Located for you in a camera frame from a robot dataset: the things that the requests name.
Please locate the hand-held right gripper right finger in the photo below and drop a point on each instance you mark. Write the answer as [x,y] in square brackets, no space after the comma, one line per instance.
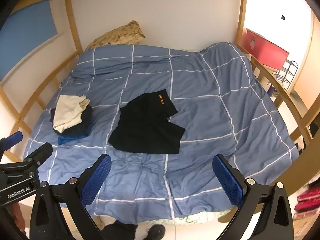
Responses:
[228,182]

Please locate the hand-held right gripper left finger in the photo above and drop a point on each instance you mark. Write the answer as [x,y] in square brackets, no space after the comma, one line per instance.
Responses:
[96,181]

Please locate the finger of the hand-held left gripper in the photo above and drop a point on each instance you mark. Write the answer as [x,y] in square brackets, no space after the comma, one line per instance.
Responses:
[15,137]
[40,152]

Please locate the black pants with orange print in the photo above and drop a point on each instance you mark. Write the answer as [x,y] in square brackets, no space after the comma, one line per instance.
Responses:
[145,125]

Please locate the person's left forearm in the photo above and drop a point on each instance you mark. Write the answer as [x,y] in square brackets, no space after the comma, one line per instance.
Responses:
[17,215]

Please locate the folded cream garment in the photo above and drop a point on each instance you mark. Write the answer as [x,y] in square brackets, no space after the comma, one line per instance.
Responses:
[67,112]

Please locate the white patterned bed sheet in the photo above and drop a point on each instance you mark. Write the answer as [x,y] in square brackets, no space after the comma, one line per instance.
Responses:
[190,220]

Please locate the person's leg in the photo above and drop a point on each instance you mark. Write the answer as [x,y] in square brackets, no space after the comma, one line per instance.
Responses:
[120,231]

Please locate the blue checked duvet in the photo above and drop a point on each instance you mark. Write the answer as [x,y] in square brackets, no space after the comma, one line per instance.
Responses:
[212,120]

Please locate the person's black shoe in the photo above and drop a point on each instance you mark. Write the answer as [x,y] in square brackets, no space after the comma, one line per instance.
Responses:
[156,232]

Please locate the red storage box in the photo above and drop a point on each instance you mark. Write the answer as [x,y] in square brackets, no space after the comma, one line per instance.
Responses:
[265,51]

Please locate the floral beige pillow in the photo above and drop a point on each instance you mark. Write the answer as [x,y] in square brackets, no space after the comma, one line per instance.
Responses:
[117,36]

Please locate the blue wall panel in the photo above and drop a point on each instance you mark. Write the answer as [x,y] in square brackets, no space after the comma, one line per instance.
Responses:
[27,35]

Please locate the wooden bed frame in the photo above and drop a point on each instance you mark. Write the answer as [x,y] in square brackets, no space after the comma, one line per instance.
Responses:
[282,90]

